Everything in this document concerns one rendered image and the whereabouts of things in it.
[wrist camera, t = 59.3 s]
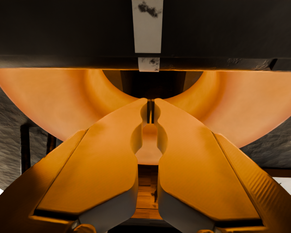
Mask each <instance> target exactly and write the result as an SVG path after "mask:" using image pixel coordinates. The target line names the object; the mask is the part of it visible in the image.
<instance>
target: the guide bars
mask: <svg viewBox="0 0 291 233"><path fill-rule="evenodd" d="M0 68H18V69H88V70H139V64H138V57H63V56H0ZM159 70H160V71H226V72H291V59H243V58H160V63H159Z"/></svg>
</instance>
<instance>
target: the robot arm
mask: <svg viewBox="0 0 291 233"><path fill-rule="evenodd" d="M150 115H151V119H152V123H153V124H154V125H155V126H156V128H157V148H158V149H159V150H160V151H161V153H162V154H163V155H162V157H161V158H160V160H159V164H158V189H157V191H158V212H159V214H160V216H161V218H162V219H163V220H165V221H166V222H168V223H169V224H170V225H172V226H173V227H175V228H176V229H178V230H179V231H181V232H182V233H291V195H290V194H289V193H288V192H287V191H286V190H285V189H284V188H283V187H282V186H281V185H280V184H279V183H278V182H277V181H276V180H275V179H273V178H272V177H271V176H270V175H269V174H268V173H266V172H265V171H264V170H263V169H262V168H261V167H259V166H258V165H257V164H256V163H255V162H254V161H253V160H252V159H250V158H249V157H248V156H247V155H246V154H245V153H243V152H242V151H241V150H240V149H239V148H237V147H236V146H235V145H234V144H233V143H232V142H231V141H229V140H228V139H227V138H226V137H225V136H223V135H222V134H221V133H220V134H214V133H213V132H212V131H211V130H210V129H209V128H208V127H206V126H205V125H204V124H203V123H201V122H200V121H199V120H198V119H196V118H195V117H193V116H192V115H190V114H188V113H186V112H184V111H183V110H181V109H179V108H177V107H175V106H174V105H172V104H170V103H168V102H166V101H164V100H163V99H161V98H156V99H152V100H150V99H146V98H140V99H138V100H136V101H134V102H132V103H130V104H128V105H126V106H124V107H122V108H120V109H117V110H115V111H113V112H111V113H110V114H108V115H106V116H105V117H103V118H102V119H100V120H99V121H97V122H96V123H95V124H93V125H92V126H91V127H90V128H88V129H87V130H83V129H80V130H79V131H77V132H76V133H75V134H73V135H72V136H71V137H69V138H68V139H67V140H65V141H64V142H63V143H62V144H60V145H59V146H58V147H57V148H55V149H54V150H53V151H51V152H50V153H49V154H47V155H46V156H45V157H43V158H42V159H41V160H39V161H38V162H37V163H35V164H34V165H33V166H32V167H31V168H29V169H28V170H27V171H25V172H24V173H23V174H22V175H21V176H19V177H18V178H17V179H16V180H15V181H14V182H12V183H11V184H10V185H9V186H8V187H7V188H6V189H5V190H4V191H3V192H2V193H1V194H0V233H107V232H108V230H110V229H112V228H113V227H115V226H117V225H119V224H121V223H122V222H124V221H126V220H128V219H129V218H131V217H132V216H133V214H134V213H135V210H136V203H137V196H138V189H139V186H138V160H137V158H136V156H135V154H136V153H137V152H138V150H139V149H140V148H141V147H142V145H143V128H144V127H145V126H146V125H147V123H150Z"/></svg>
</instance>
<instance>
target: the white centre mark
mask: <svg viewBox="0 0 291 233"><path fill-rule="evenodd" d="M132 9H133V30H134V45H135V53H161V38H162V18H163V0H132ZM159 63H160V58H153V57H138V64H139V71H140V72H159Z"/></svg>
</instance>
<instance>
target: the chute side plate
mask: <svg viewBox="0 0 291 233"><path fill-rule="evenodd" d="M0 56H63V57H153V58H243V59H291V0H163V18H162V38H161V53H135V45H134V30H133V9H132V0H0Z"/></svg>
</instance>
